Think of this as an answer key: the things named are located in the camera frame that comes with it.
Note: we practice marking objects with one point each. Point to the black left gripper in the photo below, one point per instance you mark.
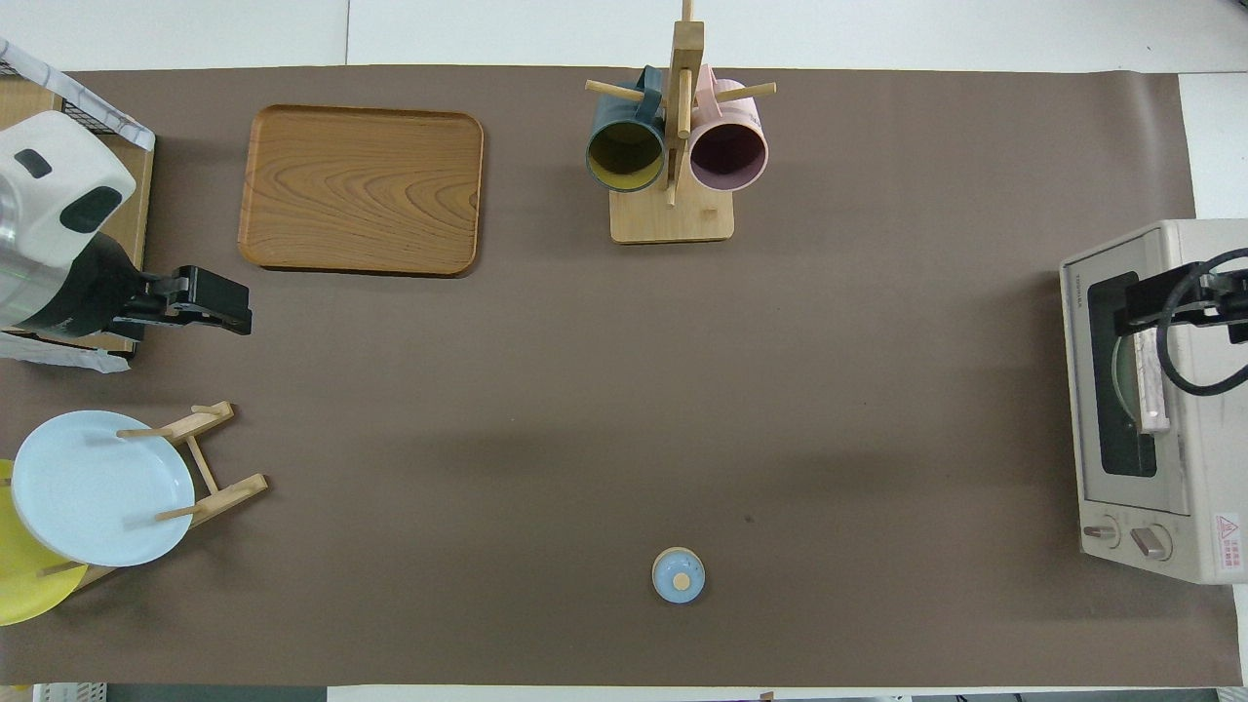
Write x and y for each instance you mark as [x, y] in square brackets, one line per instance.
[161, 300]

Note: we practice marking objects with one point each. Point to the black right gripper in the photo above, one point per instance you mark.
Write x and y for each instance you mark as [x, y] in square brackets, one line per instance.
[1230, 297]

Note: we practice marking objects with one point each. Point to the pale green plate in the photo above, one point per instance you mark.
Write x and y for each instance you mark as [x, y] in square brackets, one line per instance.
[1123, 385]

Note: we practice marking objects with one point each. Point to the beige toaster oven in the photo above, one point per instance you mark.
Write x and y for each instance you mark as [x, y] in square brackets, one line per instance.
[1209, 468]

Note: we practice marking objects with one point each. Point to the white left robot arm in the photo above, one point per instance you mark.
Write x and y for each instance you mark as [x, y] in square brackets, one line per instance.
[49, 185]

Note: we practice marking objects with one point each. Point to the brown wooden tray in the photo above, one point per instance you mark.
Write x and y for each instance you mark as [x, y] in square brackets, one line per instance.
[361, 190]

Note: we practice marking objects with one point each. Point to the wooden plate rack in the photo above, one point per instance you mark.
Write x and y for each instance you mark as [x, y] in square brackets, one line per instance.
[229, 492]

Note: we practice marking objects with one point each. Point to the light blue plate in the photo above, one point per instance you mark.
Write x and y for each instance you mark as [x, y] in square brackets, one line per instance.
[88, 487]

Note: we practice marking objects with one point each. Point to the brown table mat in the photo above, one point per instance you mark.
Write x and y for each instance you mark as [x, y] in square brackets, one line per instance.
[487, 390]

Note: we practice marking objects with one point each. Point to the yellow plate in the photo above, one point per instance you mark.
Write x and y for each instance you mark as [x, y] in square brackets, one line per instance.
[24, 585]

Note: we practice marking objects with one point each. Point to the dark blue mug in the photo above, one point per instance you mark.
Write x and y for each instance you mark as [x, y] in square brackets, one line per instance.
[624, 156]

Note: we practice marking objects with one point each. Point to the pink mug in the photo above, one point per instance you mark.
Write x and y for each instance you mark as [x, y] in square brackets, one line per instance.
[729, 154]

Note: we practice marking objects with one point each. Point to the wooden mug tree stand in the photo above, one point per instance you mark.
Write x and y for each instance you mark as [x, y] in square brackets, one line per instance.
[673, 219]

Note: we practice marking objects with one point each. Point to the small blue bell wooden knob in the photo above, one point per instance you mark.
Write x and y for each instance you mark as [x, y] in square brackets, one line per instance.
[679, 575]

